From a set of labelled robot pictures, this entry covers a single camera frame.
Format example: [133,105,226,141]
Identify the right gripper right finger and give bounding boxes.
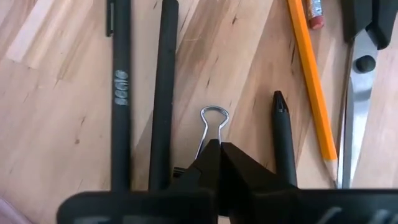
[220,142,300,192]

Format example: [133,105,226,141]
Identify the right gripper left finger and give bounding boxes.
[169,139,221,192]

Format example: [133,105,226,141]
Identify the black binder clip silver handles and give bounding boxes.
[172,105,230,180]

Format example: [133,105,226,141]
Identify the black pen with silver print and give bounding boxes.
[105,0,133,192]

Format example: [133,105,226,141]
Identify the orange pencil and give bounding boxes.
[286,0,339,184]
[305,0,325,30]

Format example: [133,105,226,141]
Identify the red handled scissors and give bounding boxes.
[337,0,398,189]

